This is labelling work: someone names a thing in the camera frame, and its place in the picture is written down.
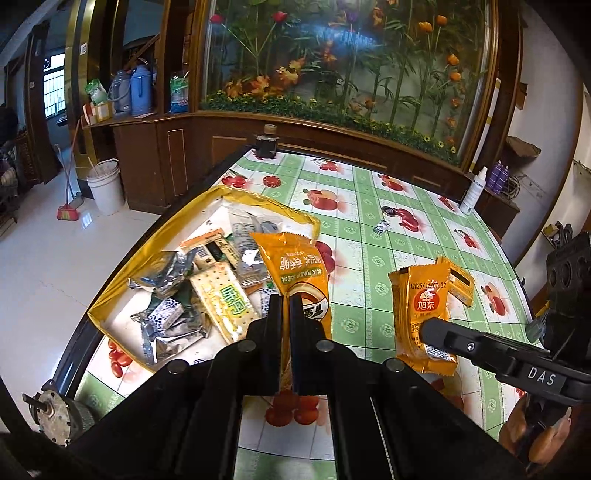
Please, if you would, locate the yellow green-label cracker pack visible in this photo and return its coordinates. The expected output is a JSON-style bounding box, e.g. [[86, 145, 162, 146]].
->
[[189, 262, 260, 344]]

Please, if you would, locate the dark green snack pouch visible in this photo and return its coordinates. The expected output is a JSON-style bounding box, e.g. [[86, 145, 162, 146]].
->
[[172, 280, 202, 328]]

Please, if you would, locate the clear plastic snack bag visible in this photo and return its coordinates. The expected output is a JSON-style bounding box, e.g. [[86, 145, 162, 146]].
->
[[228, 208, 279, 288]]

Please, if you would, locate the orange snack bag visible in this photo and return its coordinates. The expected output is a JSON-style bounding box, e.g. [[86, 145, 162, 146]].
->
[[389, 263, 458, 376], [250, 232, 332, 391], [436, 256, 475, 307]]

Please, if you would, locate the orange snack bag top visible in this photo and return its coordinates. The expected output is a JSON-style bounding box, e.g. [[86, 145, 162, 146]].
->
[[389, 263, 458, 376]]

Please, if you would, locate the small blue white candy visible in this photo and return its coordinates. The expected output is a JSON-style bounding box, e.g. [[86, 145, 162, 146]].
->
[[373, 219, 390, 235]]

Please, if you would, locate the blue white patterned candy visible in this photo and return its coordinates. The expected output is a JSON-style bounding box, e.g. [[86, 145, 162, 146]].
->
[[147, 297, 183, 331]]

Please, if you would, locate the orange barcode cracker pack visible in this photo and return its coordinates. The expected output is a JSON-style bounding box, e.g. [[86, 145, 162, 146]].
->
[[179, 228, 239, 271]]

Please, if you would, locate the silver foil snack pack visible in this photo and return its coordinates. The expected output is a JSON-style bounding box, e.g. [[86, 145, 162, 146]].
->
[[127, 250, 197, 299]]

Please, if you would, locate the person's right hand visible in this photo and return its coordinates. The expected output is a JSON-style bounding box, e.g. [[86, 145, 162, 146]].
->
[[498, 394, 574, 467]]

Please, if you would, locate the silver foil pack grey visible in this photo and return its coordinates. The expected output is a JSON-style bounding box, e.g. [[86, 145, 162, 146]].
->
[[131, 312, 211, 366]]

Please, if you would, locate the gold tray box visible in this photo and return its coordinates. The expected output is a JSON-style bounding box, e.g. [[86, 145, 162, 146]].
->
[[88, 185, 320, 371]]

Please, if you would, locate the white spray bottle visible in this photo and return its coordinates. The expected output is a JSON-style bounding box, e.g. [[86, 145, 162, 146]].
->
[[460, 166, 488, 215]]

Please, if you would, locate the grey electric motor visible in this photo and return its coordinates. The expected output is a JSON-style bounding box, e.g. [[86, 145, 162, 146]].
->
[[22, 380, 95, 447]]

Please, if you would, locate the purple bottle pair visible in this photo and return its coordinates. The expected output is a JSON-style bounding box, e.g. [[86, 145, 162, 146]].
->
[[486, 160, 509, 195]]

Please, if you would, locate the small dark ink bottle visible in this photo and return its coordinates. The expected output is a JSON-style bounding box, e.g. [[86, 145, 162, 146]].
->
[[256, 124, 279, 159]]

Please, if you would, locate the white plastic bucket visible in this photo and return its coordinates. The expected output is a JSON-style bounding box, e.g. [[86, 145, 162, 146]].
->
[[86, 158, 125, 216]]

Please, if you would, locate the red broom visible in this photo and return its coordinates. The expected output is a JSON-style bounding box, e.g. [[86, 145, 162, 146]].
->
[[54, 119, 84, 221]]

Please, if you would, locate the green plastic bottle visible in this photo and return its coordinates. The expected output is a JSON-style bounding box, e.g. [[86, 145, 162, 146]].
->
[[169, 72, 189, 114]]

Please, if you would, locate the blue thermos jug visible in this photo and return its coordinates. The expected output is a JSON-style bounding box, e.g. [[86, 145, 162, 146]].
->
[[130, 65, 152, 117]]

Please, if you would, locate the grey thermos jug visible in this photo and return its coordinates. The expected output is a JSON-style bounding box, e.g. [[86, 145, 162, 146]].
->
[[108, 70, 131, 118]]

